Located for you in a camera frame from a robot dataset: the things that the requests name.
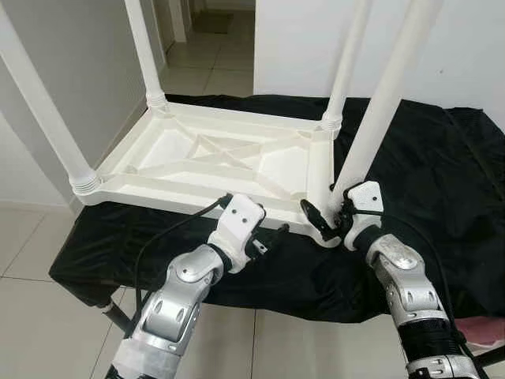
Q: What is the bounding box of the black table cloth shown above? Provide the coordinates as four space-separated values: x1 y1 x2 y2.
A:
49 95 505 323

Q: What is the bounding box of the black metal stand leg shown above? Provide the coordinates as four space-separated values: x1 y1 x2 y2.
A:
103 300 135 332

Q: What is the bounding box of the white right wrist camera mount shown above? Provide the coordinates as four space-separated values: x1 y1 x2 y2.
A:
341 180 385 250

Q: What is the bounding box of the beige door frame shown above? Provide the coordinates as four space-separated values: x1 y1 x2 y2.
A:
158 0 190 44

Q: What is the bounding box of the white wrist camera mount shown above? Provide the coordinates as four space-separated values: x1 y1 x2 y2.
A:
207 193 267 273
341 180 385 250

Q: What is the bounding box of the pink seat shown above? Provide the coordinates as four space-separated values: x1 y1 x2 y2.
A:
454 316 505 348

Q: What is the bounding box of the black metal bar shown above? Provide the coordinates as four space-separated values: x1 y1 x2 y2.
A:
473 343 505 368

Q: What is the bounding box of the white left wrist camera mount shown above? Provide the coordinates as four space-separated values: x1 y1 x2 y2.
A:
207 193 267 273

